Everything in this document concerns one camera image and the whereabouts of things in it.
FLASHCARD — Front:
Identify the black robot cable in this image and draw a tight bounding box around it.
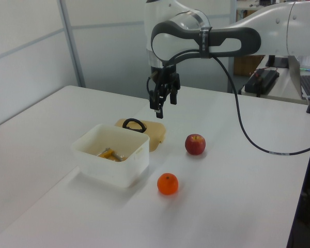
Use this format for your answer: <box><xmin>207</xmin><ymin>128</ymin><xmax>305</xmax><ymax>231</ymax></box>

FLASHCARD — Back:
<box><xmin>146</xmin><ymin>49</ymin><xmax>310</xmax><ymax>156</ymax></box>

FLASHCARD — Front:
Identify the tan plastic lid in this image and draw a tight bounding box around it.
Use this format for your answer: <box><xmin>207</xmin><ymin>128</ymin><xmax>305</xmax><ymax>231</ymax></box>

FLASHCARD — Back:
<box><xmin>114</xmin><ymin>118</ymin><xmax>167</xmax><ymax>153</ymax></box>

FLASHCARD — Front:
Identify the orange fruit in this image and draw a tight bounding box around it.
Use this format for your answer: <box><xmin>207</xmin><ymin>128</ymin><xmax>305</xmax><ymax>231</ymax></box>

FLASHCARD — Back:
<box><xmin>157</xmin><ymin>173</ymin><xmax>179</xmax><ymax>196</ymax></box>

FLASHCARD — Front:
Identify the small black box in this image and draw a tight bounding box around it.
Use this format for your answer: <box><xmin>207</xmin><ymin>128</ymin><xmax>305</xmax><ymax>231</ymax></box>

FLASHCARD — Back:
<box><xmin>267</xmin><ymin>55</ymin><xmax>290</xmax><ymax>69</ymax></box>

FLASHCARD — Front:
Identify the red apple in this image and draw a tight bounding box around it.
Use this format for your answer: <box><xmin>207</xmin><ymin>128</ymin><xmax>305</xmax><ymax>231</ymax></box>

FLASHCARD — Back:
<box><xmin>184</xmin><ymin>133</ymin><xmax>206</xmax><ymax>156</ymax></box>

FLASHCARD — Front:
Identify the black lid handle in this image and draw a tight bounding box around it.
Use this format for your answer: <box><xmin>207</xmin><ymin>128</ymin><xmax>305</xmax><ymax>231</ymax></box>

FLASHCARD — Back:
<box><xmin>122</xmin><ymin>118</ymin><xmax>147</xmax><ymax>134</ymax></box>

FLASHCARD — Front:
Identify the white plastic container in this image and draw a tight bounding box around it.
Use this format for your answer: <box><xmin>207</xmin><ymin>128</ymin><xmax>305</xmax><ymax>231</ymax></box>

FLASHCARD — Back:
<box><xmin>71</xmin><ymin>123</ymin><xmax>150</xmax><ymax>189</ymax></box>

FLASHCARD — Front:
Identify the laptop computer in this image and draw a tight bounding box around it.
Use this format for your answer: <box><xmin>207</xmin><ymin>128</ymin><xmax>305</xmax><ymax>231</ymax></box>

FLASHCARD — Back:
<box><xmin>299</xmin><ymin>74</ymin><xmax>310</xmax><ymax>99</ymax></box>

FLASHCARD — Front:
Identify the cardboard box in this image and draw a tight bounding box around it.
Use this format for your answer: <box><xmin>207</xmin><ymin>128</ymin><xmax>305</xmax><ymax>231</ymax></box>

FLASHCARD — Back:
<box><xmin>234</xmin><ymin>54</ymin><xmax>266</xmax><ymax>77</ymax></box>

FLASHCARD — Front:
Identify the white office desk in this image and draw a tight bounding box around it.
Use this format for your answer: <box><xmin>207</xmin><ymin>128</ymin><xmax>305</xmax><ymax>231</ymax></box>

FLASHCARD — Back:
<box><xmin>239</xmin><ymin>55</ymin><xmax>310</xmax><ymax>105</ymax></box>

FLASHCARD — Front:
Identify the yellow toy clamp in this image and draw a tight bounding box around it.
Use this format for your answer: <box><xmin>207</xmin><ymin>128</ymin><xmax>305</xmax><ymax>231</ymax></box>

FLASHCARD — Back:
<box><xmin>95</xmin><ymin>147</ymin><xmax>126</xmax><ymax>163</ymax></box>

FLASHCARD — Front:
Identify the grey partition post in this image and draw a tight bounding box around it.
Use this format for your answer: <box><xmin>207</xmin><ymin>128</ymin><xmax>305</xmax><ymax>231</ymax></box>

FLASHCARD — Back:
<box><xmin>58</xmin><ymin>0</ymin><xmax>86</xmax><ymax>88</ymax></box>

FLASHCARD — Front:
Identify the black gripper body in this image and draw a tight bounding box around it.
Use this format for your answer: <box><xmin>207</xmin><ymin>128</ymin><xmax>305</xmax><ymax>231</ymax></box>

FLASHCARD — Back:
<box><xmin>151</xmin><ymin>64</ymin><xmax>181</xmax><ymax>90</ymax></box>

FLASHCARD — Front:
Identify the black power supply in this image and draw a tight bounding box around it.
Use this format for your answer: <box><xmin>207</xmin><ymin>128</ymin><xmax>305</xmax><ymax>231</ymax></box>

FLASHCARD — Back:
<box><xmin>244</xmin><ymin>68</ymin><xmax>280</xmax><ymax>98</ymax></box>

